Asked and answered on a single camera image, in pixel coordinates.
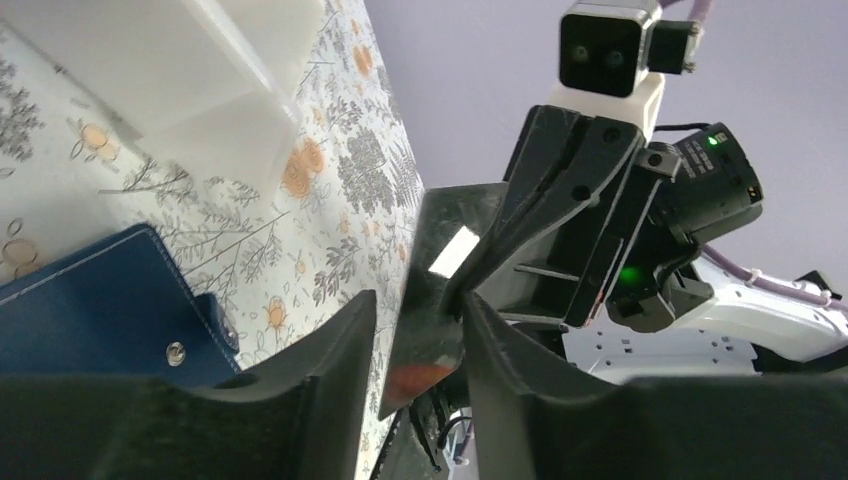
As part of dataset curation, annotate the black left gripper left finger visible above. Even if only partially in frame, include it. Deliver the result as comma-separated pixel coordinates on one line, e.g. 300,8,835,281
1,290,377,479

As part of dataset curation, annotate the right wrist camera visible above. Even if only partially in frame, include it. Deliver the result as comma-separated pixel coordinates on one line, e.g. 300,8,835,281
547,1,712,139

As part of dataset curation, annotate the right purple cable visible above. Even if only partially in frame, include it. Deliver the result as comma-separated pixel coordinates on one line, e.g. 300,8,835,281
662,0,848,313

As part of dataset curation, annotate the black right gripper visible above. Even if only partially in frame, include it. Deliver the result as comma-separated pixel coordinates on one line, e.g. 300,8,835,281
457,105,763,333

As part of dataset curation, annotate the white plastic card box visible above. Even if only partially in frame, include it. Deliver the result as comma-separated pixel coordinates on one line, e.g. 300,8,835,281
1,0,325,200

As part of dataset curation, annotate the floral tablecloth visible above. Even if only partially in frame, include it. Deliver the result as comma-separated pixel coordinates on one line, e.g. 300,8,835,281
1,1,423,479

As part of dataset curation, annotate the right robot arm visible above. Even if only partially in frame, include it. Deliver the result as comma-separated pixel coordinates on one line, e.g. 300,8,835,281
464,105,847,379

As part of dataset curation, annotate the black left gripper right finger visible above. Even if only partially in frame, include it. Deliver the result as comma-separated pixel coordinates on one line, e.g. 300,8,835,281
463,293,847,479

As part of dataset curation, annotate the blue leather card holder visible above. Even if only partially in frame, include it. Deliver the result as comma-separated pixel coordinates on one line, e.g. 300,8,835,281
1,223,240,387

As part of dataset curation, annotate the black credit card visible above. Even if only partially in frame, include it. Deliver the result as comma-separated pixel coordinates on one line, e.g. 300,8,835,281
378,182,506,419

